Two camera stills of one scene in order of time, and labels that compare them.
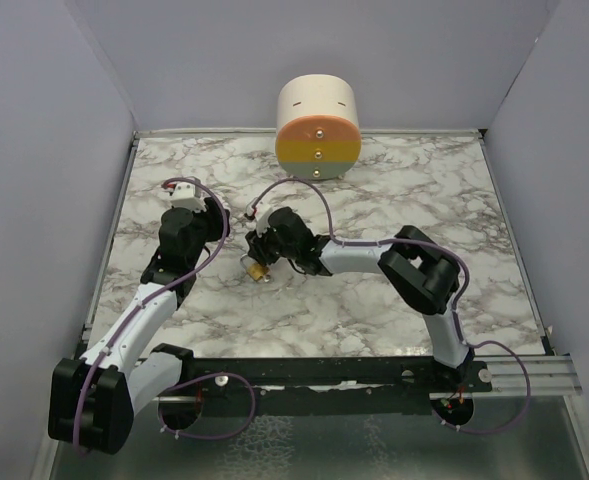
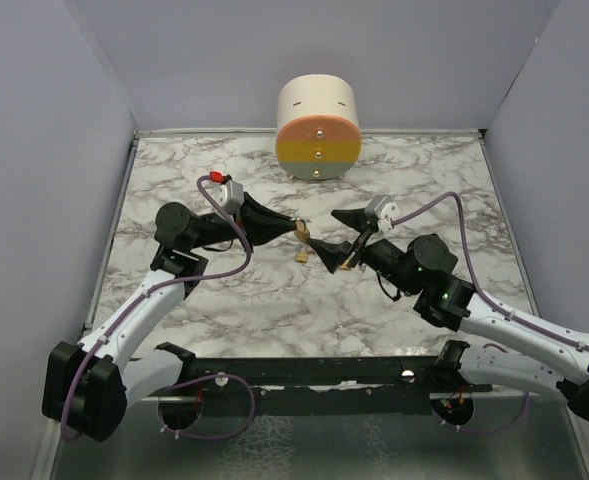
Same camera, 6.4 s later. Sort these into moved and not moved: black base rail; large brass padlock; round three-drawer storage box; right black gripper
Moved: right black gripper; large brass padlock
Not moved: round three-drawer storage box; black base rail
